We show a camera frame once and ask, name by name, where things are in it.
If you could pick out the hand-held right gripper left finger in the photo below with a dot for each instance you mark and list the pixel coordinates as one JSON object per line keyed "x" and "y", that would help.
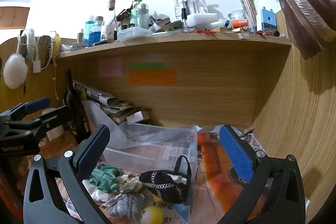
{"x": 92, "y": 151}

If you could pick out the stack of newspapers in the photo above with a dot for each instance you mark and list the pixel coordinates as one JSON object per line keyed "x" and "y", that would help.
{"x": 110, "y": 104}

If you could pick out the yellow headband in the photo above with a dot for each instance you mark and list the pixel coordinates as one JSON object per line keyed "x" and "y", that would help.
{"x": 56, "y": 43}

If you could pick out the white fluffy pompom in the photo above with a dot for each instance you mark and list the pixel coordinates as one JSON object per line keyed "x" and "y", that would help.
{"x": 14, "y": 71}

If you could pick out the blue box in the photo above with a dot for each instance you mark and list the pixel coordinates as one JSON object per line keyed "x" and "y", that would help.
{"x": 268, "y": 20}

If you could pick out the tall jar of sticks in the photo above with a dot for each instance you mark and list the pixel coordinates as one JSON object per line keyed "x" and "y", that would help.
{"x": 249, "y": 10}

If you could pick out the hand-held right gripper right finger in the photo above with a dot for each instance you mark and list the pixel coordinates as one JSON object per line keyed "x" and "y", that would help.
{"x": 236, "y": 154}

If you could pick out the grey knit cloth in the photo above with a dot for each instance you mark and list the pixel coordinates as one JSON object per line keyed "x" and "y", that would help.
{"x": 124, "y": 204}

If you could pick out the yellow plush toy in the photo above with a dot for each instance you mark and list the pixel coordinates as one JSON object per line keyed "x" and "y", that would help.
{"x": 152, "y": 214}

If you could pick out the clear blister package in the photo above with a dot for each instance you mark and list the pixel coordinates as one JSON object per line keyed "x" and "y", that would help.
{"x": 195, "y": 1}

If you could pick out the patterned headband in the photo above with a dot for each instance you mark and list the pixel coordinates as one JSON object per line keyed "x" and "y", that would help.
{"x": 48, "y": 50}

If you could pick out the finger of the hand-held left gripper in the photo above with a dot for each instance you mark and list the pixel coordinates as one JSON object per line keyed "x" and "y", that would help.
{"x": 36, "y": 105}
{"x": 56, "y": 114}

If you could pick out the corked glass bottle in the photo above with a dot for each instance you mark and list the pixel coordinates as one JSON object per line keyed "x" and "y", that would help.
{"x": 113, "y": 14}

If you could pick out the wooden shelf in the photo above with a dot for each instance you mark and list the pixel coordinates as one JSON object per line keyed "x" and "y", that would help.
{"x": 183, "y": 41}

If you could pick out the clear plastic storage container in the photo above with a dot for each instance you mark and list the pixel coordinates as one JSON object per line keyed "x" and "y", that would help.
{"x": 147, "y": 158}

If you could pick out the frosted bottle with silver cap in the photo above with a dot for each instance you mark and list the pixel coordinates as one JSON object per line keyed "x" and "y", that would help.
{"x": 143, "y": 16}

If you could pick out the dark wine bottle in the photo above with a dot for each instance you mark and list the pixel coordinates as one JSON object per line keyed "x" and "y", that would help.
{"x": 74, "y": 106}

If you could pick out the white cup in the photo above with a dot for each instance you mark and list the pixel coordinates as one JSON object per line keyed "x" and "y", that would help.
{"x": 53, "y": 134}

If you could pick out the folded newspaper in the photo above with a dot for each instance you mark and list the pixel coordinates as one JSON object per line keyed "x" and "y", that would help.
{"x": 253, "y": 141}

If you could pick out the blue plastic packet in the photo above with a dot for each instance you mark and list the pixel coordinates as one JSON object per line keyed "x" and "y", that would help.
{"x": 181, "y": 211}

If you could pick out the blue mouthwash bottle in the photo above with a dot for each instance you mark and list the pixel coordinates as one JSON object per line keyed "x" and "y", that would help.
{"x": 93, "y": 33}

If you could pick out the wooden wall cabinet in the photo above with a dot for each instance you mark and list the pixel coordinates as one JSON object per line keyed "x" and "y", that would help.
{"x": 13, "y": 16}

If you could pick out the clear flat plastic box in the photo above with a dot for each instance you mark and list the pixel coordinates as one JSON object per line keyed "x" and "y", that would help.
{"x": 134, "y": 33}

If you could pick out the black marker pen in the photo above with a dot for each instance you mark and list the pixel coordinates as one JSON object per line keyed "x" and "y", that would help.
{"x": 101, "y": 43}

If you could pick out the white printed mug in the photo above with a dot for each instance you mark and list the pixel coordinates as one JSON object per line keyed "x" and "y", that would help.
{"x": 107, "y": 33}

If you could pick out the nail polish bottle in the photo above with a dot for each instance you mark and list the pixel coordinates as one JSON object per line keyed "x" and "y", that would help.
{"x": 184, "y": 22}

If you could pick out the clear labelled bottle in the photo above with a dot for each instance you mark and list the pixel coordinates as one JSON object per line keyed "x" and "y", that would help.
{"x": 177, "y": 7}

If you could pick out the orange tube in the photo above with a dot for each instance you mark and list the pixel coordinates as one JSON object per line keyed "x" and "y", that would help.
{"x": 240, "y": 23}

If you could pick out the white plastic box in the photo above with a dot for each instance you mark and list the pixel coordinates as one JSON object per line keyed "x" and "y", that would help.
{"x": 202, "y": 18}

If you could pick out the white cloth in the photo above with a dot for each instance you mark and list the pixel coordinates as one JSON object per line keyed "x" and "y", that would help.
{"x": 101, "y": 195}

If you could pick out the mint green pump bottle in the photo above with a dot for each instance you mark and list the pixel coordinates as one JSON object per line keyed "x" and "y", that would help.
{"x": 135, "y": 15}

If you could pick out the green knit cloth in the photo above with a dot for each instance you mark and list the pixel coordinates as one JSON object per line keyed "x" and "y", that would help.
{"x": 103, "y": 178}

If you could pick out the green sticky note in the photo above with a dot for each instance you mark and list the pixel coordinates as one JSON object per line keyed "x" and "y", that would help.
{"x": 147, "y": 66}

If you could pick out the glass candle jar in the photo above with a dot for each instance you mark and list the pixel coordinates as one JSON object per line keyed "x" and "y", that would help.
{"x": 236, "y": 15}

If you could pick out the white fluffy headband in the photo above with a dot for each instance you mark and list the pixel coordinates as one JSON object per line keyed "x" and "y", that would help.
{"x": 31, "y": 40}

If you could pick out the orange magazine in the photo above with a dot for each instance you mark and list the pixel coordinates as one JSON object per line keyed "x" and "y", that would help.
{"x": 220, "y": 176}

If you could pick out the small white card box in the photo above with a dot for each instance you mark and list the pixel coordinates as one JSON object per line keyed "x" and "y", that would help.
{"x": 136, "y": 117}

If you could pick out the pink sticky note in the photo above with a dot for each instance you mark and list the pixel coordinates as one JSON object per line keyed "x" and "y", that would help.
{"x": 110, "y": 67}

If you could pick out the orange sticky note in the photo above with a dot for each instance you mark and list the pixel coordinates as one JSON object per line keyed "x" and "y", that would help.
{"x": 152, "y": 77}

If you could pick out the floral patterned cloth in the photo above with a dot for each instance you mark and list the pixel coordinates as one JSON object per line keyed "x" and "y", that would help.
{"x": 130, "y": 184}

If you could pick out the brown plastic bag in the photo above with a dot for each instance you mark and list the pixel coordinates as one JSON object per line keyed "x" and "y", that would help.
{"x": 304, "y": 3}

